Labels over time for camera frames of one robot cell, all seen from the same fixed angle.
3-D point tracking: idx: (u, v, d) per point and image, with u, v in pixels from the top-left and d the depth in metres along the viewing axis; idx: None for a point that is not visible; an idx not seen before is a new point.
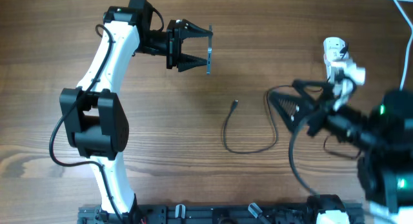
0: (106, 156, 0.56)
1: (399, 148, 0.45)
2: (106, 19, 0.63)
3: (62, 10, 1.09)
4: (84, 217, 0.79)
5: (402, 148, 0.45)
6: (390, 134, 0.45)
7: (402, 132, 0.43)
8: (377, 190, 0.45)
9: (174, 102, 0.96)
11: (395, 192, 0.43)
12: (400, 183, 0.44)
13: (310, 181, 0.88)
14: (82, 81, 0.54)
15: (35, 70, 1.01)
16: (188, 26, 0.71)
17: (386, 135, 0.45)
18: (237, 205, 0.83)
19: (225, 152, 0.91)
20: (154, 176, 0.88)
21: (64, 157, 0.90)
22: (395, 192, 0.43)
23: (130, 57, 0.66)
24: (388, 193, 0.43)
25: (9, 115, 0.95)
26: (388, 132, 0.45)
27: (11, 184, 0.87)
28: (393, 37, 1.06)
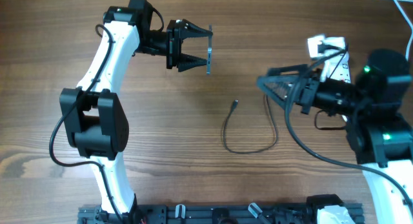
0: (106, 156, 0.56)
1: (384, 106, 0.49)
2: (106, 19, 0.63)
3: (62, 10, 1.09)
4: (84, 217, 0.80)
5: (387, 106, 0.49)
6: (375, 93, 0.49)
7: (386, 90, 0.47)
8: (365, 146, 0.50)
9: (174, 102, 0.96)
11: (382, 147, 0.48)
12: (386, 137, 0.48)
13: (310, 181, 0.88)
14: (82, 81, 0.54)
15: (35, 70, 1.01)
16: (188, 26, 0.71)
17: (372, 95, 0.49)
18: (237, 205, 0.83)
19: (225, 152, 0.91)
20: (154, 176, 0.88)
21: (64, 157, 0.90)
22: (381, 148, 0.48)
23: (130, 57, 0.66)
24: (375, 148, 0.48)
25: (9, 115, 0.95)
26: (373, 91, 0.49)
27: (11, 184, 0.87)
28: (393, 37, 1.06)
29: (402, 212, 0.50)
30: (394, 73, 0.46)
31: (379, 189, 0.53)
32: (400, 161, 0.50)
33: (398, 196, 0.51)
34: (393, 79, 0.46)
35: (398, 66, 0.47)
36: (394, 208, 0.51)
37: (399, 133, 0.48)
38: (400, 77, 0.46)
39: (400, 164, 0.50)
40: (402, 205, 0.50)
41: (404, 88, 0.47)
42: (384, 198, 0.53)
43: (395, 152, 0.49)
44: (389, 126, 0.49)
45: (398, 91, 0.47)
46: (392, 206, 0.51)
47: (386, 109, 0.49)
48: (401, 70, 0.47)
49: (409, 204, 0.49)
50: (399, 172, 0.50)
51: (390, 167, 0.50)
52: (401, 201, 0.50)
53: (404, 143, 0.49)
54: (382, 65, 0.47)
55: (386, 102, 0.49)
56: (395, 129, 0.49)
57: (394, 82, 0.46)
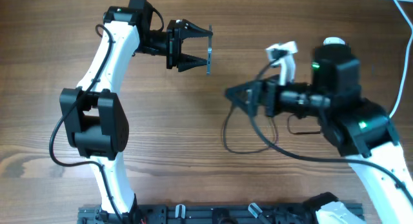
0: (107, 156, 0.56)
1: (344, 94, 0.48)
2: (106, 19, 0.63)
3: (62, 10, 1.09)
4: (84, 217, 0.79)
5: (347, 93, 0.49)
6: (332, 85, 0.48)
7: (339, 79, 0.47)
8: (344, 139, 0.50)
9: (174, 102, 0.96)
11: (360, 136, 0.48)
12: (362, 126, 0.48)
13: (310, 181, 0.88)
14: (82, 81, 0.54)
15: (35, 70, 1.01)
16: (188, 26, 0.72)
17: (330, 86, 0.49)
18: (238, 205, 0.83)
19: (226, 152, 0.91)
20: (154, 176, 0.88)
21: (64, 157, 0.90)
22: (359, 137, 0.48)
23: (130, 57, 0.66)
24: (355, 139, 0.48)
25: (9, 115, 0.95)
26: (330, 84, 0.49)
27: (11, 184, 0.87)
28: (393, 37, 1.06)
29: (397, 197, 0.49)
30: (341, 61, 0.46)
31: (368, 178, 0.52)
32: (382, 145, 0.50)
33: (390, 182, 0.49)
34: (342, 66, 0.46)
35: (343, 54, 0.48)
36: (390, 196, 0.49)
37: (373, 118, 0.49)
38: (348, 62, 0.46)
39: (384, 148, 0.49)
40: (395, 190, 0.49)
41: (355, 71, 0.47)
42: (376, 186, 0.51)
43: (374, 137, 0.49)
44: (360, 113, 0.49)
45: (352, 77, 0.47)
46: (386, 193, 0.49)
47: (350, 97, 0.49)
48: (347, 57, 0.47)
49: (402, 188, 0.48)
50: (384, 157, 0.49)
51: (375, 154, 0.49)
52: (394, 185, 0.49)
53: (379, 127, 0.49)
54: (328, 56, 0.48)
55: (346, 90, 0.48)
56: (368, 115, 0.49)
57: (345, 70, 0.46)
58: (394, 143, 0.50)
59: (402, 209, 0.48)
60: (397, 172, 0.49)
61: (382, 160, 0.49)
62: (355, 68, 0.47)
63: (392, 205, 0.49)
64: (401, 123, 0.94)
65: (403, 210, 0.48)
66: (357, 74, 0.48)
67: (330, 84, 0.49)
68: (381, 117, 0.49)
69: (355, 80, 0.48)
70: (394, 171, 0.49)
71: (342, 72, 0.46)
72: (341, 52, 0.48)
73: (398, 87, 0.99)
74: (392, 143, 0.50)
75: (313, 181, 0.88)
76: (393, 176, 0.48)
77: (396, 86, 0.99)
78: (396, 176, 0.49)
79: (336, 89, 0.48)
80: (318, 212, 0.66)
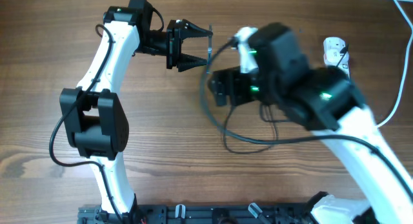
0: (106, 156, 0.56)
1: (292, 69, 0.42)
2: (106, 19, 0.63)
3: (62, 10, 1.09)
4: (84, 217, 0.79)
5: (293, 66, 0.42)
6: (272, 62, 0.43)
7: (277, 53, 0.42)
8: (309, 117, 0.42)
9: (174, 102, 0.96)
11: (324, 107, 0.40)
12: (325, 97, 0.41)
13: (310, 181, 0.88)
14: (82, 81, 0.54)
15: (35, 70, 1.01)
16: (188, 26, 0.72)
17: (272, 64, 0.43)
18: (238, 205, 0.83)
19: (225, 152, 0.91)
20: (153, 176, 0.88)
21: (64, 157, 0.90)
22: (324, 108, 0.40)
23: (130, 57, 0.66)
24: (319, 112, 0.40)
25: (10, 115, 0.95)
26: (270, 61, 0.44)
27: (11, 184, 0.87)
28: (393, 37, 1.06)
29: (377, 166, 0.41)
30: (274, 35, 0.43)
31: (341, 153, 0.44)
32: (350, 112, 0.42)
33: (364, 151, 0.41)
34: (275, 39, 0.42)
35: (273, 29, 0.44)
36: (369, 169, 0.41)
37: (332, 84, 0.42)
38: (281, 36, 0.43)
39: (352, 115, 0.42)
40: (372, 158, 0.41)
41: (290, 42, 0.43)
42: (350, 160, 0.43)
43: (340, 107, 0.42)
44: (317, 82, 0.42)
45: (289, 46, 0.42)
46: (364, 165, 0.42)
47: (299, 70, 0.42)
48: (278, 30, 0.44)
49: (379, 153, 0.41)
50: (355, 126, 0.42)
51: (344, 124, 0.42)
52: (369, 153, 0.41)
53: (344, 92, 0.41)
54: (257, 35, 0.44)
55: (288, 61, 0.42)
56: (328, 83, 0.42)
57: (279, 42, 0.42)
58: (361, 108, 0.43)
59: (384, 179, 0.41)
60: (370, 138, 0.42)
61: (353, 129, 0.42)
62: (290, 37, 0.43)
63: (373, 177, 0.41)
64: (400, 123, 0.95)
65: (386, 180, 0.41)
66: (295, 43, 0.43)
67: (271, 62, 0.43)
68: (339, 79, 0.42)
69: (295, 50, 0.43)
70: (366, 137, 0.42)
71: (277, 45, 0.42)
72: (273, 28, 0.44)
73: (398, 87, 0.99)
74: (359, 108, 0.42)
75: (313, 181, 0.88)
76: (367, 142, 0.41)
77: (396, 86, 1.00)
78: (370, 142, 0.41)
79: (278, 64, 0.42)
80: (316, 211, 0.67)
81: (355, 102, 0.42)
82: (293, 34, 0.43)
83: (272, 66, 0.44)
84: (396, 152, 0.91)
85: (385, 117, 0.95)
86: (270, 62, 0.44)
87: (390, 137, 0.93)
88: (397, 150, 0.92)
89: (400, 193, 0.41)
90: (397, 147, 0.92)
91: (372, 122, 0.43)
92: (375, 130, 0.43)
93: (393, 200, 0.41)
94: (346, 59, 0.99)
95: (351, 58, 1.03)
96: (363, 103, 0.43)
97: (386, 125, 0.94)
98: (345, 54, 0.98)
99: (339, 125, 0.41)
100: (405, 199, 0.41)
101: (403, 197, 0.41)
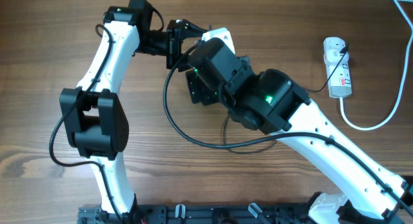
0: (106, 156, 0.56)
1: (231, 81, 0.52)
2: (106, 19, 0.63)
3: (62, 10, 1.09)
4: (84, 217, 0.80)
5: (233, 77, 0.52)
6: (217, 77, 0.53)
7: (217, 69, 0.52)
8: (261, 121, 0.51)
9: (174, 102, 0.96)
11: (269, 110, 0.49)
12: (269, 100, 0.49)
13: (310, 181, 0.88)
14: (82, 81, 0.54)
15: (35, 70, 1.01)
16: (188, 26, 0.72)
17: (217, 79, 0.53)
18: (238, 205, 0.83)
19: (225, 152, 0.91)
20: (153, 176, 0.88)
21: (64, 157, 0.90)
22: (269, 110, 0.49)
23: (130, 57, 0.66)
24: (266, 115, 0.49)
25: (10, 115, 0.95)
26: (215, 77, 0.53)
27: (11, 184, 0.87)
28: (393, 37, 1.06)
29: (335, 155, 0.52)
30: (211, 54, 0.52)
31: (302, 148, 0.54)
32: (296, 109, 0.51)
33: (319, 142, 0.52)
34: (211, 57, 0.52)
35: (210, 47, 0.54)
36: (329, 157, 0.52)
37: (275, 88, 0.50)
38: (216, 55, 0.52)
39: (299, 112, 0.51)
40: (328, 148, 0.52)
41: (225, 58, 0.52)
42: (312, 153, 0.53)
43: (284, 106, 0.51)
44: (261, 87, 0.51)
45: (226, 61, 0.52)
46: (324, 156, 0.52)
47: (239, 79, 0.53)
48: (214, 48, 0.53)
49: (332, 143, 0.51)
50: (305, 121, 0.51)
51: (293, 122, 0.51)
52: (324, 144, 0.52)
53: (284, 93, 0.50)
54: (198, 55, 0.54)
55: (228, 75, 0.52)
56: (273, 88, 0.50)
57: (217, 59, 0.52)
58: (306, 102, 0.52)
59: (341, 162, 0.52)
60: (321, 130, 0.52)
61: (303, 124, 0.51)
62: (224, 53, 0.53)
63: (335, 165, 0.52)
64: (401, 123, 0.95)
65: (342, 163, 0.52)
66: (231, 57, 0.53)
67: (216, 77, 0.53)
68: (280, 81, 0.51)
69: (233, 62, 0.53)
70: (318, 130, 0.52)
71: (216, 61, 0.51)
72: (210, 46, 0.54)
73: (398, 87, 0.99)
74: (304, 104, 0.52)
75: (314, 181, 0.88)
76: (321, 136, 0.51)
77: (395, 86, 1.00)
78: (321, 134, 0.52)
79: (222, 77, 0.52)
80: (311, 211, 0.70)
81: (298, 99, 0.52)
82: (228, 50, 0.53)
83: (218, 81, 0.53)
84: (396, 151, 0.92)
85: (385, 117, 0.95)
86: (215, 79, 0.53)
87: (390, 137, 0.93)
88: (397, 150, 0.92)
89: (360, 175, 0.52)
90: (397, 147, 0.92)
91: (320, 115, 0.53)
92: (324, 122, 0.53)
93: (359, 183, 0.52)
94: (346, 59, 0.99)
95: (351, 58, 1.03)
96: (308, 97, 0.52)
97: (386, 125, 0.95)
98: (346, 54, 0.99)
99: (288, 124, 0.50)
100: (365, 179, 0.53)
101: (364, 177, 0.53)
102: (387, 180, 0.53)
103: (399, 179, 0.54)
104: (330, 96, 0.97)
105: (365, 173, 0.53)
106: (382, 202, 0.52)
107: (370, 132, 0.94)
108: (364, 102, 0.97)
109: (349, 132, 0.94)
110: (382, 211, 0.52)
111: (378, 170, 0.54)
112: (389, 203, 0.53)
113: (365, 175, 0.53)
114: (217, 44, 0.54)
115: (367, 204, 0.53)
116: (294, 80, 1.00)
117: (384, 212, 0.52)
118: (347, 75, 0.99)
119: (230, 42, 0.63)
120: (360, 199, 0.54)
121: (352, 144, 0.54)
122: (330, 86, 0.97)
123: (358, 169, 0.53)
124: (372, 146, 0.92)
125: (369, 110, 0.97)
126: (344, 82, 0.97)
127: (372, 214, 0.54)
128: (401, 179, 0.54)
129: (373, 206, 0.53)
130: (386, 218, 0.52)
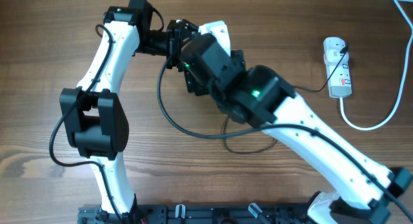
0: (106, 156, 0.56)
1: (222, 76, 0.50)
2: (106, 19, 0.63)
3: (62, 10, 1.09)
4: (84, 217, 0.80)
5: (224, 73, 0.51)
6: (206, 71, 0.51)
7: (206, 63, 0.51)
8: (248, 115, 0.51)
9: (174, 102, 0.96)
11: (255, 104, 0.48)
12: (256, 94, 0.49)
13: (310, 181, 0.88)
14: (82, 81, 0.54)
15: (35, 70, 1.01)
16: (188, 26, 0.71)
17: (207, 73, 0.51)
18: (238, 205, 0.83)
19: (225, 152, 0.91)
20: (153, 176, 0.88)
21: (65, 157, 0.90)
22: (256, 105, 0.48)
23: (130, 57, 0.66)
24: (253, 109, 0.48)
25: (10, 115, 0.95)
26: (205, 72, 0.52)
27: (11, 184, 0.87)
28: (393, 37, 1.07)
29: (319, 146, 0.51)
30: (201, 49, 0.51)
31: (286, 140, 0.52)
32: (282, 102, 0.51)
33: (303, 133, 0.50)
34: (201, 51, 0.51)
35: (201, 42, 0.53)
36: (313, 148, 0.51)
37: (262, 82, 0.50)
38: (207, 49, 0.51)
39: (284, 104, 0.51)
40: (312, 139, 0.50)
41: (217, 53, 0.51)
42: (297, 144, 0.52)
43: (272, 100, 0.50)
44: (250, 82, 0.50)
45: (217, 55, 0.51)
46: (308, 147, 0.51)
47: (231, 74, 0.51)
48: (204, 43, 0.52)
49: (316, 134, 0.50)
50: (290, 113, 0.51)
51: (279, 114, 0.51)
52: (308, 135, 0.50)
53: (272, 87, 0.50)
54: (189, 51, 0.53)
55: (219, 70, 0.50)
56: (259, 81, 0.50)
57: (206, 53, 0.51)
58: (292, 96, 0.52)
59: (326, 154, 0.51)
60: (306, 122, 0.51)
61: (288, 117, 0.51)
62: (215, 48, 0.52)
63: (320, 155, 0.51)
64: (401, 123, 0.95)
65: (328, 154, 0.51)
66: (222, 51, 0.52)
67: (206, 71, 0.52)
68: (268, 75, 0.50)
69: (224, 56, 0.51)
70: (303, 121, 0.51)
71: (205, 56, 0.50)
72: (201, 41, 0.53)
73: (398, 87, 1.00)
74: (291, 98, 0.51)
75: (313, 181, 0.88)
76: (304, 127, 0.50)
77: (396, 86, 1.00)
78: (306, 126, 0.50)
79: (211, 71, 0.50)
80: (308, 210, 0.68)
81: (286, 93, 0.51)
82: (219, 45, 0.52)
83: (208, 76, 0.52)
84: (396, 151, 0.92)
85: (385, 117, 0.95)
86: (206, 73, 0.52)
87: (390, 137, 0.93)
88: (397, 150, 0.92)
89: (345, 164, 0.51)
90: (397, 147, 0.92)
91: (305, 106, 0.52)
92: (310, 114, 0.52)
93: (344, 173, 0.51)
94: (346, 59, 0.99)
95: (351, 58, 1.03)
96: (295, 92, 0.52)
97: (386, 125, 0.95)
98: (346, 54, 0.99)
99: (272, 116, 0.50)
100: (351, 170, 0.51)
101: (349, 168, 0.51)
102: (373, 170, 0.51)
103: (386, 170, 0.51)
104: (330, 96, 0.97)
105: (351, 162, 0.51)
106: (368, 193, 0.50)
107: (370, 132, 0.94)
108: (364, 102, 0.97)
109: (350, 132, 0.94)
110: (369, 201, 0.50)
111: (364, 160, 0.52)
112: (376, 194, 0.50)
113: (351, 165, 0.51)
114: (208, 39, 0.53)
115: (353, 195, 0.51)
116: (294, 80, 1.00)
117: (370, 201, 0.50)
118: (347, 75, 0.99)
119: (225, 35, 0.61)
120: (346, 190, 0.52)
121: (337, 135, 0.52)
122: (330, 87, 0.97)
123: (343, 159, 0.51)
124: (372, 146, 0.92)
125: (369, 110, 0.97)
126: (344, 82, 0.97)
127: (359, 204, 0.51)
128: (388, 170, 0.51)
129: (359, 196, 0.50)
130: (372, 207, 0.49)
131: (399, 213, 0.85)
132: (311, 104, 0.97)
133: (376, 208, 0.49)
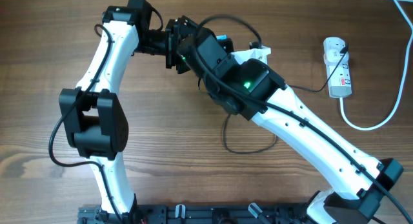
0: (106, 156, 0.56)
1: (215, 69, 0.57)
2: (105, 19, 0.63)
3: (62, 10, 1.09)
4: (84, 217, 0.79)
5: (217, 66, 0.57)
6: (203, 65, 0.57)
7: (204, 57, 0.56)
8: (241, 106, 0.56)
9: (174, 102, 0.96)
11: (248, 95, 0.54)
12: (248, 86, 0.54)
13: (310, 181, 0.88)
14: (81, 81, 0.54)
15: (35, 70, 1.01)
16: (187, 22, 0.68)
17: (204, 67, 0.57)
18: (238, 206, 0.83)
19: (225, 152, 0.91)
20: (153, 176, 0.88)
21: (64, 157, 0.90)
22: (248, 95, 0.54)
23: (130, 55, 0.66)
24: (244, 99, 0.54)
25: (9, 115, 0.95)
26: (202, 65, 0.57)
27: (11, 184, 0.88)
28: (393, 37, 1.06)
29: (308, 135, 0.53)
30: (198, 42, 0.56)
31: (277, 130, 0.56)
32: (273, 93, 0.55)
33: (293, 124, 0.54)
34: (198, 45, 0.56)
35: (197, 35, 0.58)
36: (303, 137, 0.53)
37: (253, 75, 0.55)
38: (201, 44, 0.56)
39: (275, 96, 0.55)
40: (302, 129, 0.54)
41: (210, 48, 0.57)
42: (288, 135, 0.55)
43: (262, 91, 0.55)
44: (242, 75, 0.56)
45: (212, 50, 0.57)
46: (298, 137, 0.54)
47: (224, 67, 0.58)
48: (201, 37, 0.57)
49: (306, 124, 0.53)
50: (281, 104, 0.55)
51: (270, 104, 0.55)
52: (299, 125, 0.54)
53: (262, 79, 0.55)
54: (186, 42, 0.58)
55: (213, 64, 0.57)
56: (251, 75, 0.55)
57: (202, 47, 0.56)
58: (282, 88, 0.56)
59: (317, 144, 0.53)
60: (296, 112, 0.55)
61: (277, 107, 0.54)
62: (211, 43, 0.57)
63: (309, 145, 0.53)
64: (400, 122, 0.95)
65: (318, 144, 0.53)
66: (217, 46, 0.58)
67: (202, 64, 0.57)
68: (259, 69, 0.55)
69: (219, 51, 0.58)
70: (293, 112, 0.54)
71: (202, 50, 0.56)
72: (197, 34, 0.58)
73: (398, 87, 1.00)
74: (280, 89, 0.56)
75: (313, 181, 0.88)
76: (293, 116, 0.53)
77: (396, 86, 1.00)
78: (296, 115, 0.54)
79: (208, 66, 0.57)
80: (308, 209, 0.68)
81: (275, 84, 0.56)
82: (214, 40, 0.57)
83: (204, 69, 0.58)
84: (396, 152, 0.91)
85: (385, 117, 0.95)
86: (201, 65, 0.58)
87: (390, 137, 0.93)
88: (398, 150, 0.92)
89: (333, 155, 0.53)
90: (397, 147, 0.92)
91: (295, 98, 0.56)
92: (299, 106, 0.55)
93: (333, 162, 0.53)
94: (346, 59, 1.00)
95: (351, 58, 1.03)
96: (284, 84, 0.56)
97: (386, 125, 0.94)
98: (346, 54, 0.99)
99: (264, 107, 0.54)
100: (340, 159, 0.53)
101: (338, 157, 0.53)
102: (362, 161, 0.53)
103: (373, 161, 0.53)
104: (330, 96, 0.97)
105: (339, 153, 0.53)
106: (357, 183, 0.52)
107: (370, 132, 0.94)
108: (364, 102, 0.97)
109: (350, 132, 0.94)
110: (357, 191, 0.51)
111: (352, 151, 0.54)
112: (364, 184, 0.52)
113: (339, 155, 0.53)
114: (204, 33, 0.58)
115: (342, 185, 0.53)
116: (294, 80, 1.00)
117: (359, 192, 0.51)
118: (347, 75, 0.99)
119: None
120: (337, 181, 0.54)
121: (326, 126, 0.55)
122: (330, 87, 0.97)
123: (332, 150, 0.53)
124: (372, 146, 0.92)
125: (370, 110, 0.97)
126: (344, 82, 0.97)
127: (349, 195, 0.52)
128: (376, 161, 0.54)
129: (348, 186, 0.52)
130: (361, 197, 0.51)
131: (397, 213, 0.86)
132: (311, 104, 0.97)
133: (364, 198, 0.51)
